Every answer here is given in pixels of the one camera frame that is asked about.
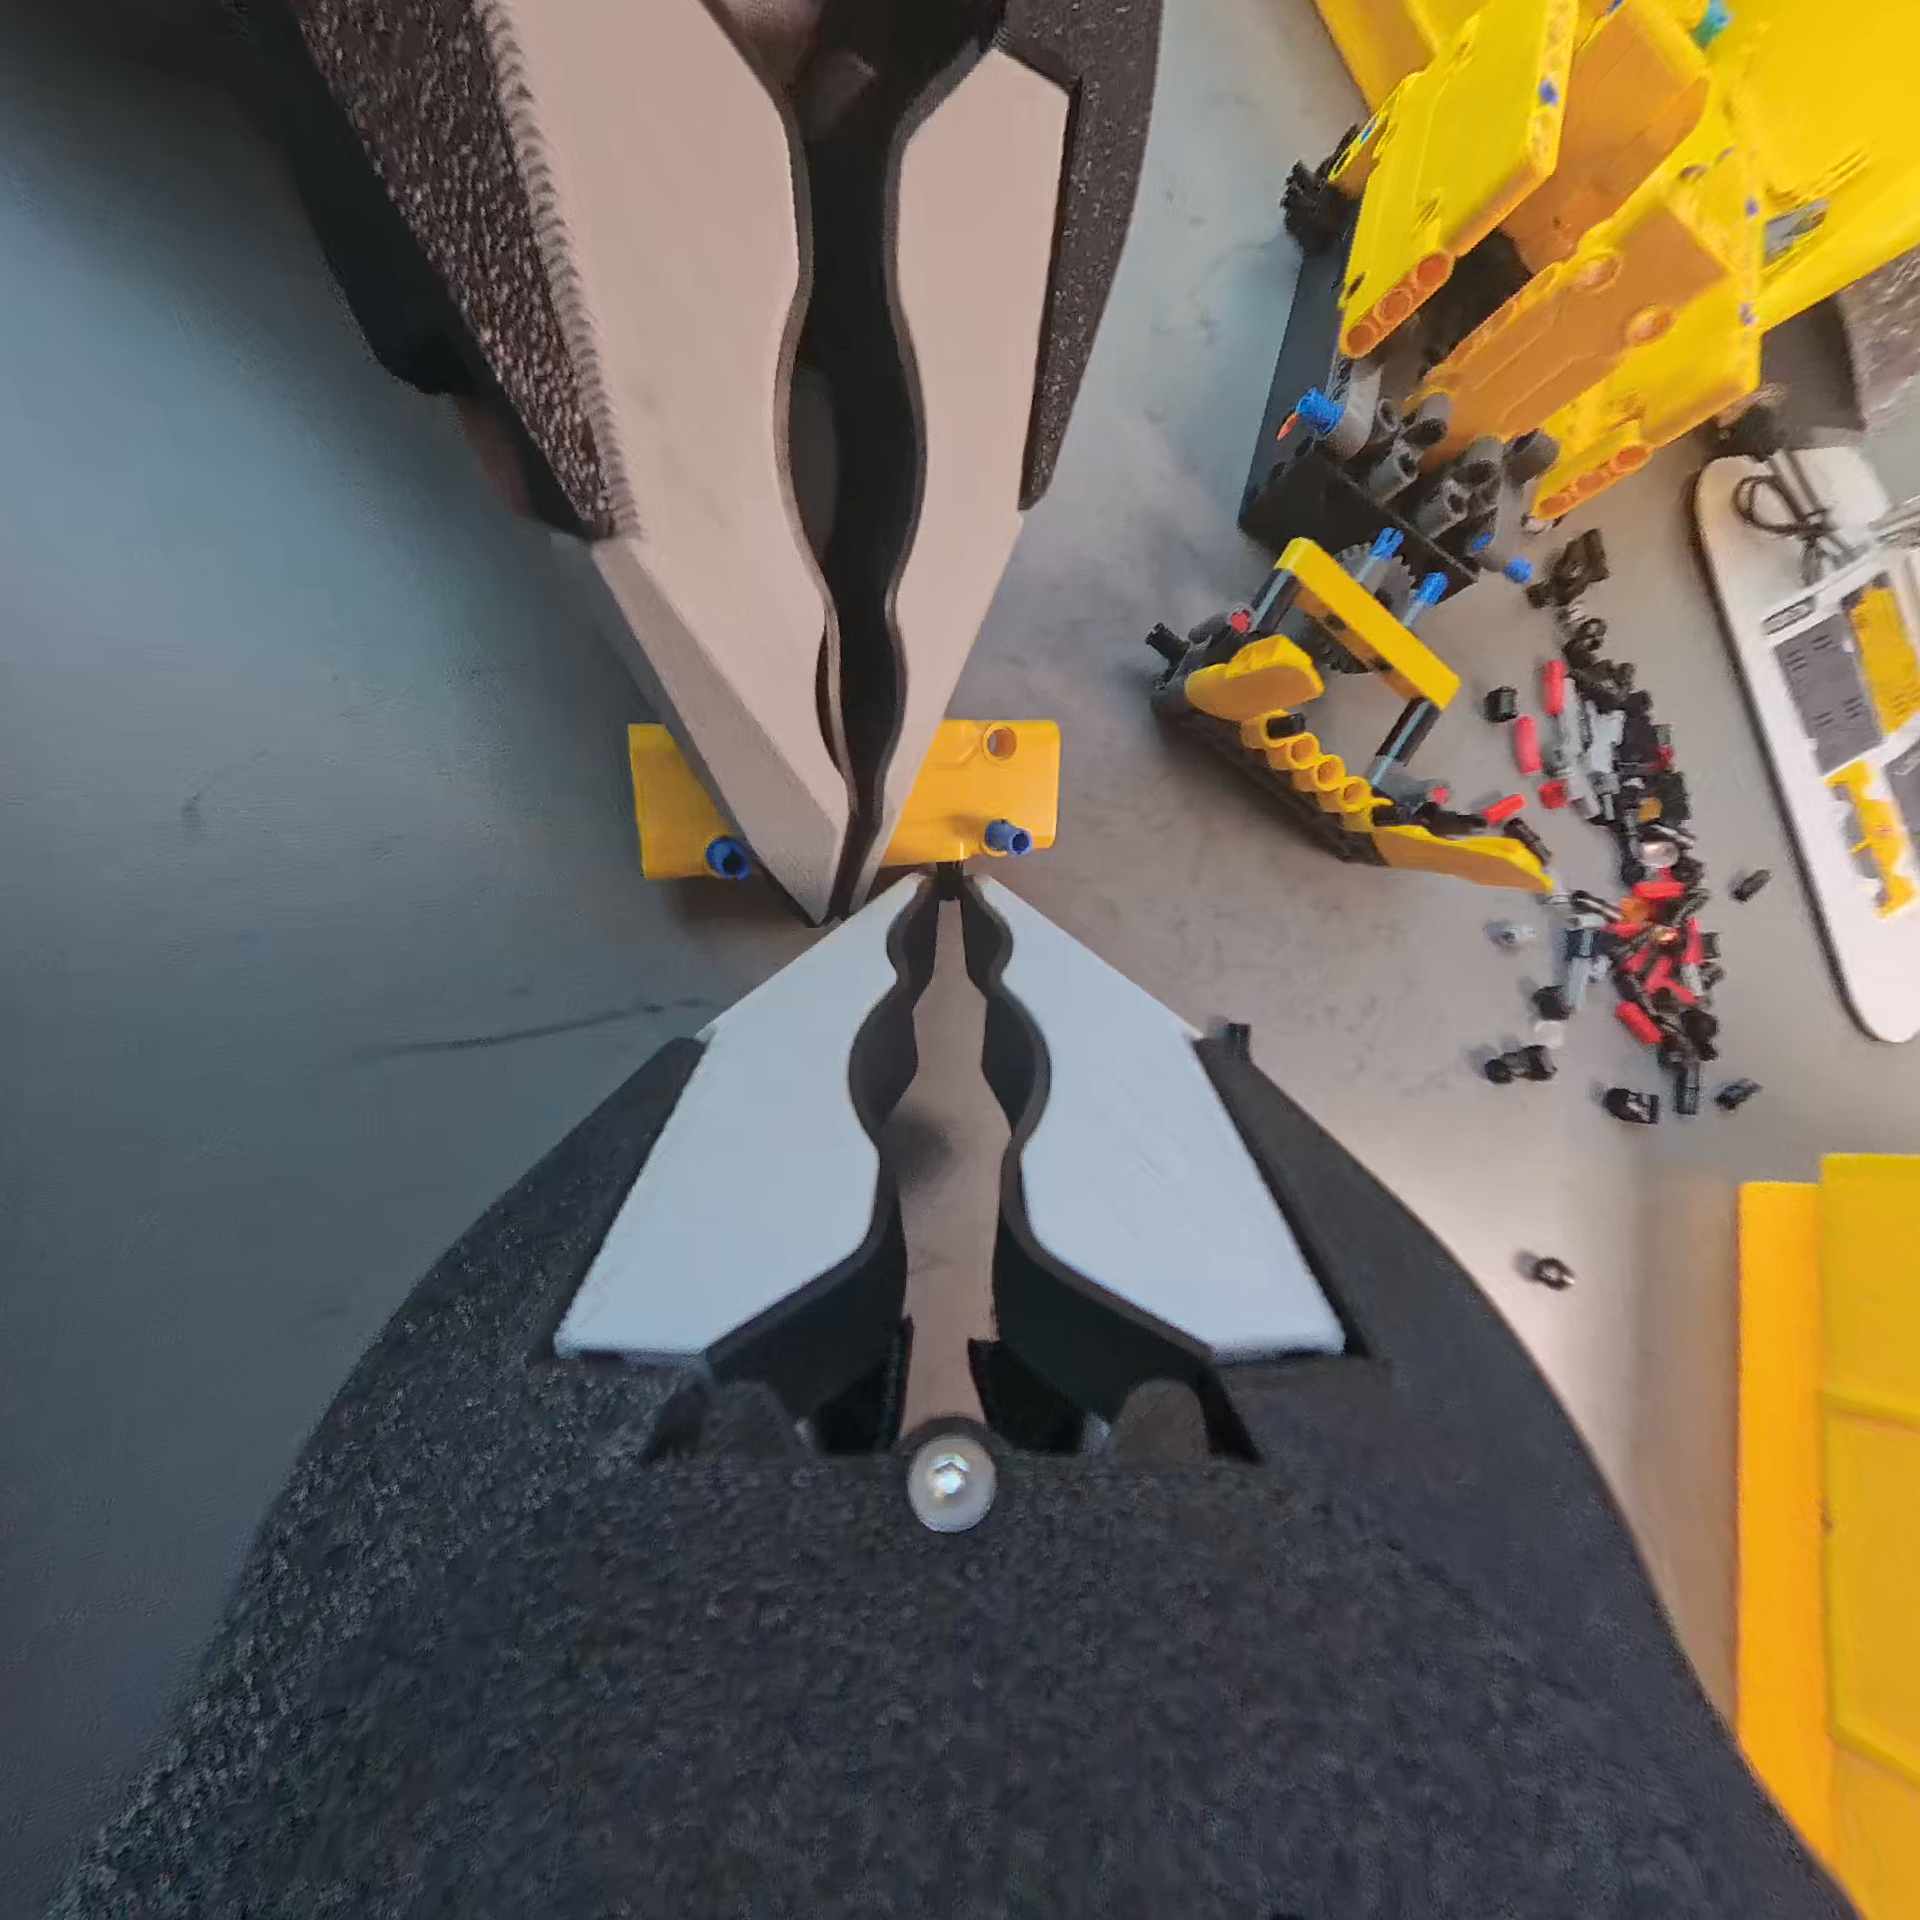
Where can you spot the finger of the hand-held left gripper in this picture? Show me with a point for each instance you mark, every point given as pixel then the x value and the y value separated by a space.
pixel 973 301
pixel 675 301

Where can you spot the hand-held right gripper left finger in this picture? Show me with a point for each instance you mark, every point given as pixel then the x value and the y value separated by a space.
pixel 733 1186

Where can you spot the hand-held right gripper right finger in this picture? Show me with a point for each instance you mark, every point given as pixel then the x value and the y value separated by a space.
pixel 1162 1186

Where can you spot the blue lego pin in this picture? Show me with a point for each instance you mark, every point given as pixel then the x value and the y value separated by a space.
pixel 726 859
pixel 1003 837

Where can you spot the yellow lego panel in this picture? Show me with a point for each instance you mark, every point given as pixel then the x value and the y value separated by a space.
pixel 973 797

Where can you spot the grey yellow lego rack assembly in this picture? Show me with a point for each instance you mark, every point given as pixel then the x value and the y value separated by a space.
pixel 1306 757

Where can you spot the yellow lego beam with black pins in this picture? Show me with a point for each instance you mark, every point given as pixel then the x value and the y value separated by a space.
pixel 1380 630

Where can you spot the pile of small lego pins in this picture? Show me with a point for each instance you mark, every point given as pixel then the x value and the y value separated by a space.
pixel 1634 901

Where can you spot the large yellow black lego model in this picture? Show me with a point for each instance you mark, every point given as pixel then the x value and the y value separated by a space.
pixel 1574 317

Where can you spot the lego instruction booklet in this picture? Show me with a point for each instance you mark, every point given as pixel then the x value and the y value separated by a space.
pixel 1845 704

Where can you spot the yellow plastic storage bin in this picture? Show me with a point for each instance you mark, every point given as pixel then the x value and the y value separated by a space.
pixel 1861 149
pixel 1861 1501

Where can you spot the pale rounded board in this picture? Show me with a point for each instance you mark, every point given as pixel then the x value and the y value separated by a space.
pixel 1740 676

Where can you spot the silver foil bag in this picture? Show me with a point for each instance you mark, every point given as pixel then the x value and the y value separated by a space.
pixel 1882 346

